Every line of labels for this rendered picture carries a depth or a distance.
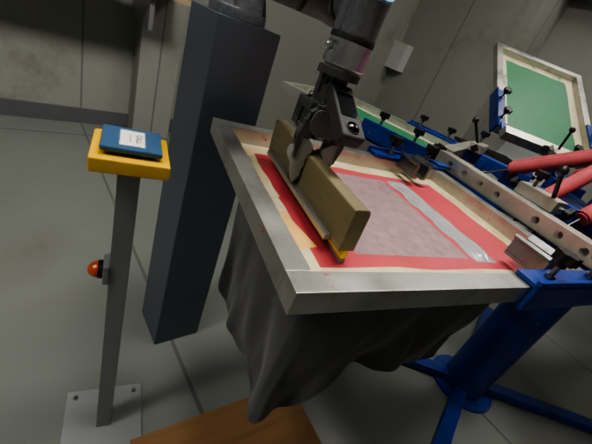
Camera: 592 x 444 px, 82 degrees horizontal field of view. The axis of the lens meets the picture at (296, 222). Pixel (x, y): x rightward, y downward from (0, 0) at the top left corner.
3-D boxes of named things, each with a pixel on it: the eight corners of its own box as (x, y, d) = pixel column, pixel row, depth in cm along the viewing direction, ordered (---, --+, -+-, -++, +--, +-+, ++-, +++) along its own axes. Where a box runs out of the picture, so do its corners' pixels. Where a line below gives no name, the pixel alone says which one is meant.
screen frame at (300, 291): (285, 315, 40) (296, 292, 39) (210, 131, 84) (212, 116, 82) (594, 297, 77) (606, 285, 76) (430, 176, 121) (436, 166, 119)
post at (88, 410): (55, 468, 95) (47, 161, 49) (67, 394, 112) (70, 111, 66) (141, 449, 106) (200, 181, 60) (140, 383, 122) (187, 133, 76)
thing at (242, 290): (247, 430, 70) (323, 277, 50) (212, 278, 104) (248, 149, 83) (261, 427, 72) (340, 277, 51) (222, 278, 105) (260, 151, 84)
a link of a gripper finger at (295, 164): (284, 171, 69) (307, 130, 65) (294, 185, 64) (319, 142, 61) (271, 166, 67) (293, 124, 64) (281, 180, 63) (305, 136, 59)
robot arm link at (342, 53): (381, 54, 55) (340, 36, 51) (369, 83, 57) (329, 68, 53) (358, 46, 60) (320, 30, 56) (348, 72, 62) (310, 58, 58)
